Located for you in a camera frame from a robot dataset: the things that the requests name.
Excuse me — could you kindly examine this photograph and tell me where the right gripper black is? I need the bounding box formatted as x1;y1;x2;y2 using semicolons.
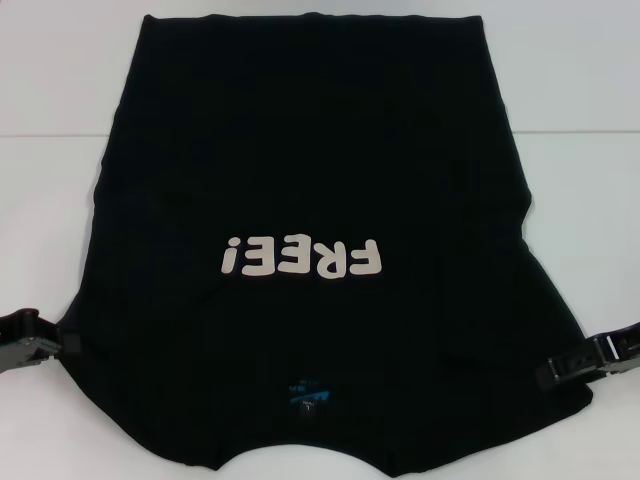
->
533;318;640;392

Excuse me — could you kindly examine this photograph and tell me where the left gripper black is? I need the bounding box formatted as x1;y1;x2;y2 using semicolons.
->
0;307;82;378

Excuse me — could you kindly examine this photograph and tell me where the black shirt with FREE print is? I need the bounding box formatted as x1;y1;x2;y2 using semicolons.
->
58;13;595;480

